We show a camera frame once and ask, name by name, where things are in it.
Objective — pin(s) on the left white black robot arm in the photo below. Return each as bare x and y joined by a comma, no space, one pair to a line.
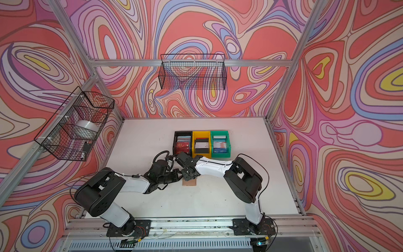
97,196

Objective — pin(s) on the yellow plastic bin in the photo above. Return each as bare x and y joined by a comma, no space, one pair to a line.
202,134

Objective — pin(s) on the green plastic bin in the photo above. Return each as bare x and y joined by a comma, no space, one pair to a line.
221,155

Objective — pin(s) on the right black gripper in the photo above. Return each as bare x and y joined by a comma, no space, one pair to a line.
187,177

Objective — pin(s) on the black wire basket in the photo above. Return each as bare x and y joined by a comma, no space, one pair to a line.
60,140
193,72

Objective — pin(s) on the white black cards stack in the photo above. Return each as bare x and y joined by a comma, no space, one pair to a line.
202,145

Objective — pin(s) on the tan leather card holder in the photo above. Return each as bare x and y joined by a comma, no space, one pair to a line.
192,182

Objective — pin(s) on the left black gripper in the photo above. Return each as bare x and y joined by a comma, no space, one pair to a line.
175,172

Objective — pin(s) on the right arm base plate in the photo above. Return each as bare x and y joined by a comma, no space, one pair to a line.
243,227

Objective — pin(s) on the black plastic bin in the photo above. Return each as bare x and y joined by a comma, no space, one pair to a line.
179,133

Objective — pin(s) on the left black wire basket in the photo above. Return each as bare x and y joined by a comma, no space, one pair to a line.
60,140

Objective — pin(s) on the white roll in basket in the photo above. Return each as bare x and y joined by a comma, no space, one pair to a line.
85,129

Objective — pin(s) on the red VIP cards stack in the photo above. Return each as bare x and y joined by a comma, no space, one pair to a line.
183,144

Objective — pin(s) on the back black wire basket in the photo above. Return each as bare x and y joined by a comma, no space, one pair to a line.
193,72

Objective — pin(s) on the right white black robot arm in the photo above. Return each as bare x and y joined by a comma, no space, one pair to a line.
244,181

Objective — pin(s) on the blue cards stack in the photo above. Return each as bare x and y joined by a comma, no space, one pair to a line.
220,144

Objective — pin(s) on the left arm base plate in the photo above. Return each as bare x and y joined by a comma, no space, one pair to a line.
137,228

